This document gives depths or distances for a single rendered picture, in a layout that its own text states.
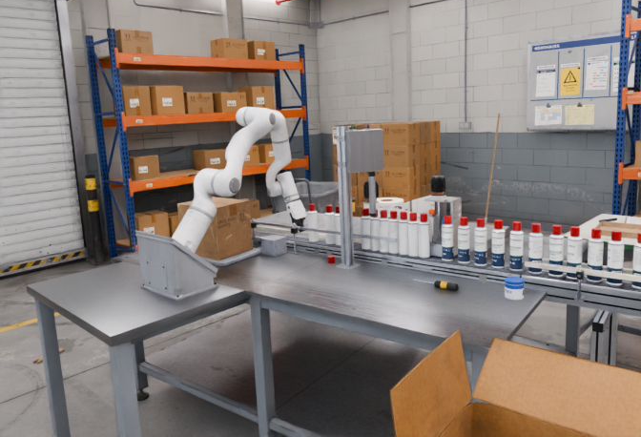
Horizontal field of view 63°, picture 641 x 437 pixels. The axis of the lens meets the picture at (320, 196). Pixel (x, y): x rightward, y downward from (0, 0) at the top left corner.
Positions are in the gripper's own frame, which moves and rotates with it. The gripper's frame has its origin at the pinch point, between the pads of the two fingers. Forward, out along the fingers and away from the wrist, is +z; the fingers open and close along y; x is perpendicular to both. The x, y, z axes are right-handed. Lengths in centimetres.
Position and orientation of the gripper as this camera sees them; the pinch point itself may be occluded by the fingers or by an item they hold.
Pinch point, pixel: (301, 228)
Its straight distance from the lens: 283.1
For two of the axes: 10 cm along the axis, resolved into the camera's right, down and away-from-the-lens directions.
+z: 3.2, 9.5, -0.5
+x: -7.4, 2.8, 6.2
